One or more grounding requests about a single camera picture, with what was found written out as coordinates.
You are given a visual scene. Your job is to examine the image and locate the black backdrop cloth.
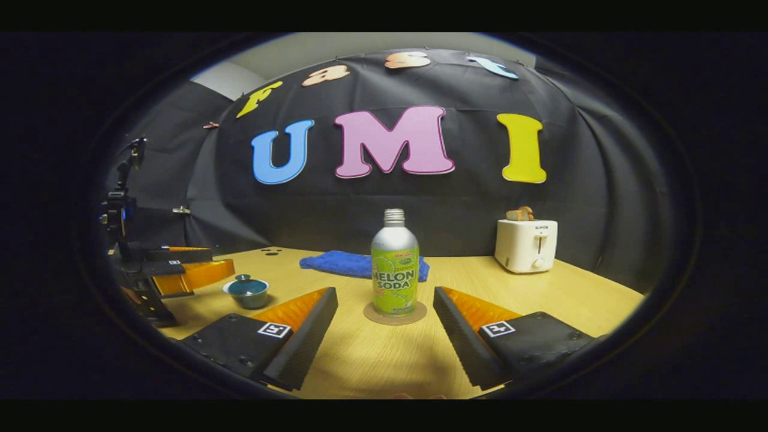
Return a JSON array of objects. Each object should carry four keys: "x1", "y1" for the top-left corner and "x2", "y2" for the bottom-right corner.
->
[{"x1": 117, "y1": 48, "x2": 679, "y2": 295}]

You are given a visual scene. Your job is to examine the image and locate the green label water bottle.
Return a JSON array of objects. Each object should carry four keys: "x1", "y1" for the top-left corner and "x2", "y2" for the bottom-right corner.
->
[{"x1": 370, "y1": 208, "x2": 421, "y2": 317}]

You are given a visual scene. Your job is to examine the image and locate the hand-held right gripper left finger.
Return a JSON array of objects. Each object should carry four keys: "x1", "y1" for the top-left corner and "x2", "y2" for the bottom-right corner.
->
[{"x1": 180, "y1": 286, "x2": 338, "y2": 392}]

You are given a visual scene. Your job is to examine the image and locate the white toaster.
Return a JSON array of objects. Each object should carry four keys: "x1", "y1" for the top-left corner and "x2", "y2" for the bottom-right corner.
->
[{"x1": 494, "y1": 218, "x2": 559, "y2": 274}]

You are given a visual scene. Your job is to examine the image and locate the ceramic teacup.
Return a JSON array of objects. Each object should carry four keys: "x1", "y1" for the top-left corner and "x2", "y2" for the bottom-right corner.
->
[{"x1": 223, "y1": 279, "x2": 270, "y2": 310}]

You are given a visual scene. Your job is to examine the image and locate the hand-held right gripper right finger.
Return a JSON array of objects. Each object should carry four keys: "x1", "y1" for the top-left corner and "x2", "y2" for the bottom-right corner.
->
[{"x1": 433, "y1": 286, "x2": 596, "y2": 391}]

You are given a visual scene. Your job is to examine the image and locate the blue towel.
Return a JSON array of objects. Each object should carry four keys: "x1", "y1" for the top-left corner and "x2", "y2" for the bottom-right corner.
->
[{"x1": 299, "y1": 250, "x2": 430, "y2": 283}]

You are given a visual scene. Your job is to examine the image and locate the round brown coaster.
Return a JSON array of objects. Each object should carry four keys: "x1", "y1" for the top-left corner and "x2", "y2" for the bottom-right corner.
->
[{"x1": 363, "y1": 300, "x2": 428, "y2": 326}]

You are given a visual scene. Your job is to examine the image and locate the teal teacup lid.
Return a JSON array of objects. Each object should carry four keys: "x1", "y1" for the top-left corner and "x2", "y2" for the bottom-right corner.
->
[{"x1": 227, "y1": 274, "x2": 269, "y2": 295}]

